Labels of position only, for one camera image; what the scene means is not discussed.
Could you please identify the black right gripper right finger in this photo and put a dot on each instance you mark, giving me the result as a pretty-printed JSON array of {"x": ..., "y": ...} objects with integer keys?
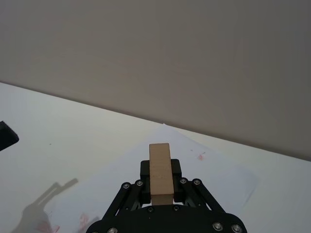
[{"x": 177, "y": 179}]

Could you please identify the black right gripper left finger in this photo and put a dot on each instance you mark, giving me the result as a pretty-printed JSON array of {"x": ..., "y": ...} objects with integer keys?
[{"x": 144, "y": 174}]

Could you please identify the light wooden rectangular block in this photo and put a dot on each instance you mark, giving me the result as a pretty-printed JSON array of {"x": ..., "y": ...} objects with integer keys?
[{"x": 160, "y": 167}]

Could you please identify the white paper sheet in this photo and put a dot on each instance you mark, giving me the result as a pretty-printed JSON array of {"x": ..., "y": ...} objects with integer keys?
[{"x": 213, "y": 177}]

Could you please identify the white table cloth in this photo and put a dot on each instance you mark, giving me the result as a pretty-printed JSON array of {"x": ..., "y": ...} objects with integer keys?
[{"x": 53, "y": 121}]

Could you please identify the black rounded block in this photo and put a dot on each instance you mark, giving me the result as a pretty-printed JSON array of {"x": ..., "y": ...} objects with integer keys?
[{"x": 6, "y": 137}]

